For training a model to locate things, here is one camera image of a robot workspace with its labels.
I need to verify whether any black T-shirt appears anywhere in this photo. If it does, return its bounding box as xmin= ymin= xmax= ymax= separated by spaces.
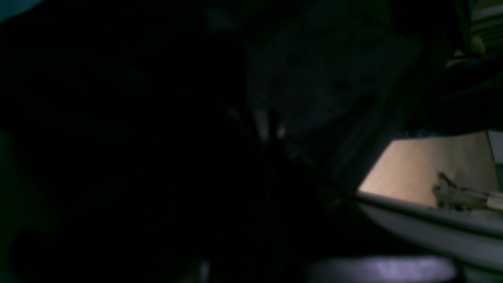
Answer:
xmin=1 ymin=0 xmax=429 ymax=283

